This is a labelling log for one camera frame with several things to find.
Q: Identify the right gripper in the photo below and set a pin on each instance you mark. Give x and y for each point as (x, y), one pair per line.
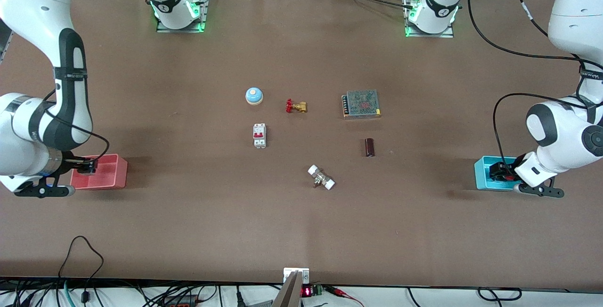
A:
(70, 162)

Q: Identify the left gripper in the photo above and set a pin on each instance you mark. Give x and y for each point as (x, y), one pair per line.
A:
(498, 171)

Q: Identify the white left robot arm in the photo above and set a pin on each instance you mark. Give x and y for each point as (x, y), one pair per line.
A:
(572, 20)

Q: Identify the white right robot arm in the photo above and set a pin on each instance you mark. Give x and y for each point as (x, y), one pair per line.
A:
(33, 10)

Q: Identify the pink plastic box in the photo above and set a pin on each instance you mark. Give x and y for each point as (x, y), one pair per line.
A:
(110, 173)

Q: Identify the cyan plastic box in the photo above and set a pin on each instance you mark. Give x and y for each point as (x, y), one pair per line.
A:
(483, 175)

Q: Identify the dark brown cylindrical capacitor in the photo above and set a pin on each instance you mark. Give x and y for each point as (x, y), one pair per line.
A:
(370, 147)

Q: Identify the metal mesh power supply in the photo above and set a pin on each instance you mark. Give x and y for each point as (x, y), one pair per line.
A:
(362, 103)

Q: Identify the white circuit breaker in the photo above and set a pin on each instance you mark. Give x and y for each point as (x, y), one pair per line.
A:
(259, 135)

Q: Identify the blue call bell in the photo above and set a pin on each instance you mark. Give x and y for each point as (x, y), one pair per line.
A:
(254, 95)

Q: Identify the metal fitting white caps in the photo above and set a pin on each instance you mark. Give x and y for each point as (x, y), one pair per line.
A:
(321, 177)

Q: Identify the red LED display module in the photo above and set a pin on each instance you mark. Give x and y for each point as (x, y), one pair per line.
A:
(311, 291)

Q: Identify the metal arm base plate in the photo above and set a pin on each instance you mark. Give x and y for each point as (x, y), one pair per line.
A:
(203, 12)
(450, 34)

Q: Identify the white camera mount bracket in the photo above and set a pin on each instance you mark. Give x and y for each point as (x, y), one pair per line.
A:
(288, 272)

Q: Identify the grey aluminium mount bar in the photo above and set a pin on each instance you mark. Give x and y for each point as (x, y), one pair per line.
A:
(288, 294)

